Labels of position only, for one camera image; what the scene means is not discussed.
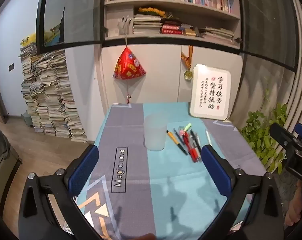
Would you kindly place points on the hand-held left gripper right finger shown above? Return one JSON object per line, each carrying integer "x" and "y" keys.
{"x": 217, "y": 167}

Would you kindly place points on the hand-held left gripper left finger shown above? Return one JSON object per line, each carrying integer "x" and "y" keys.
{"x": 84, "y": 167}

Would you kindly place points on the red gel pen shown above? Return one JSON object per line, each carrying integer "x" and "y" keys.
{"x": 196, "y": 154}
{"x": 190, "y": 151}

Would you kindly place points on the black pen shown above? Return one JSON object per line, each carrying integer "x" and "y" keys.
{"x": 194, "y": 137}

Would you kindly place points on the yellow pen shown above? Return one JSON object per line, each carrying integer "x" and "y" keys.
{"x": 176, "y": 141}

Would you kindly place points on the green highlighter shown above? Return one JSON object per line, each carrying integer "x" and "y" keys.
{"x": 187, "y": 127}

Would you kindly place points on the pink and green eraser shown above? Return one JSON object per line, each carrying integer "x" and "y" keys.
{"x": 182, "y": 131}

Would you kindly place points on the frosted plastic cup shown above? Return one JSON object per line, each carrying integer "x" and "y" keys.
{"x": 154, "y": 135}

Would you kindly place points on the person's right hand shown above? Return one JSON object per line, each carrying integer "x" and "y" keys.
{"x": 294, "y": 212}

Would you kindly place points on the green potted plant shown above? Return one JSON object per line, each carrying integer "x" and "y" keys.
{"x": 260, "y": 132}

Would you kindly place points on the grey and teal printed tablecloth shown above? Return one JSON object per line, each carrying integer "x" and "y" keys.
{"x": 131, "y": 130}

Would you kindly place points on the grey storage bin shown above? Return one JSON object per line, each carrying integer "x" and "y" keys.
{"x": 27, "y": 119}

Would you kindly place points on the framed calligraphy sign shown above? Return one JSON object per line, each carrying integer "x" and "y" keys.
{"x": 210, "y": 92}

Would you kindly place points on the tall pile of books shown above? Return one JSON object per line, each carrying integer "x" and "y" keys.
{"x": 53, "y": 92}

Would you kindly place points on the gold medal with ribbon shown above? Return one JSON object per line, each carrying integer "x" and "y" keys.
{"x": 188, "y": 74}

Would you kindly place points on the red pyramid hanging ornament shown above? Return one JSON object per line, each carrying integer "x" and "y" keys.
{"x": 128, "y": 65}

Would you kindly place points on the stack of thin booklets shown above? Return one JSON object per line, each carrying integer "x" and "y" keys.
{"x": 219, "y": 33}

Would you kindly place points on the yellow plush toy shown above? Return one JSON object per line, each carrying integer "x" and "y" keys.
{"x": 28, "y": 40}

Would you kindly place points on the grey pen holder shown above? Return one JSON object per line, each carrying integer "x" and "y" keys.
{"x": 123, "y": 27}

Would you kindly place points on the red books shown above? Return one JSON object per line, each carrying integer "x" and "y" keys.
{"x": 171, "y": 29}

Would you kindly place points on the stack of shelf books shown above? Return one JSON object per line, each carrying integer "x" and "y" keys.
{"x": 146, "y": 26}

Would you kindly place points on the yellow garland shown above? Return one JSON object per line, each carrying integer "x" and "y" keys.
{"x": 151, "y": 12}

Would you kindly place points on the bookshelf cabinet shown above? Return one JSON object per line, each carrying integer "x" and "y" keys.
{"x": 153, "y": 3}

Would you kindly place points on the dark wall switch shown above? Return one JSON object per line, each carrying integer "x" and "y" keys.
{"x": 11, "y": 67}

